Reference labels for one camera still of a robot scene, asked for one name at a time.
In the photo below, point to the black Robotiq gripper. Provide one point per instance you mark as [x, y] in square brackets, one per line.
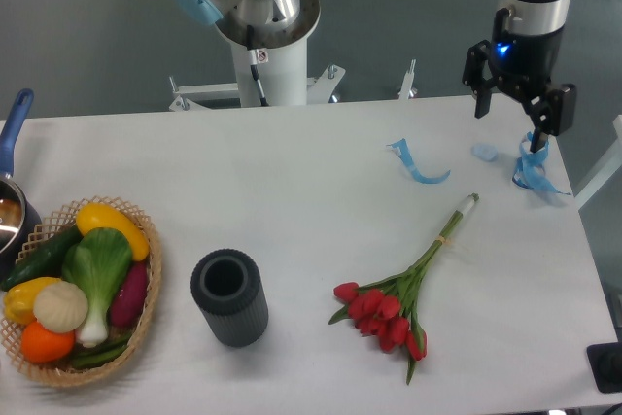
[524, 61]

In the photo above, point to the red tulip bouquet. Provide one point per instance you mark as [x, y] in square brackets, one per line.
[388, 309]

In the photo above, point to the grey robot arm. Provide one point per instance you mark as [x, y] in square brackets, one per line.
[531, 17]

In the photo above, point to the small light blue cap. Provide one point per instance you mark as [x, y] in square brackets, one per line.
[485, 152]

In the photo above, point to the crumpled blue ribbon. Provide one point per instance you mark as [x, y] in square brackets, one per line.
[529, 171]

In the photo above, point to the blue ribbon strip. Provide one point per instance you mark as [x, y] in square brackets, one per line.
[402, 151]

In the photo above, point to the black device at table edge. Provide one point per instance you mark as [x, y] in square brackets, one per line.
[605, 363]

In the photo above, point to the dark grey ribbed vase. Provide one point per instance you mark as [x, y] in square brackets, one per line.
[227, 288]

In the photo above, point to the purple sweet potato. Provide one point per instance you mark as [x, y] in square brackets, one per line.
[129, 301]

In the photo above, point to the green bok choy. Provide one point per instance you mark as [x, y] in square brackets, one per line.
[98, 265]

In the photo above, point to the green bean pods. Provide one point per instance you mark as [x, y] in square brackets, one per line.
[101, 354]

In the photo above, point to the woven bamboo basket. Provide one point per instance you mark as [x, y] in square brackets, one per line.
[63, 374]

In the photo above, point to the dark green cucumber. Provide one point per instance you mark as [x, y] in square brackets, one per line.
[44, 261]

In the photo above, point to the cream white garlic bulb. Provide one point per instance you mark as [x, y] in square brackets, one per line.
[60, 307]

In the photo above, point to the yellow bell pepper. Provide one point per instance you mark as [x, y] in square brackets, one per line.
[19, 300]

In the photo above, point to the orange fruit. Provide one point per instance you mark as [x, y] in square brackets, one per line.
[40, 345]

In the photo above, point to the white frame at right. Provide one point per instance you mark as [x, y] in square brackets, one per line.
[607, 165]

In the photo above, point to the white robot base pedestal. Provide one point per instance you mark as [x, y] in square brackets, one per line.
[268, 43]

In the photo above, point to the blue handled saucepan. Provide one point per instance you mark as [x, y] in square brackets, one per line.
[18, 216]

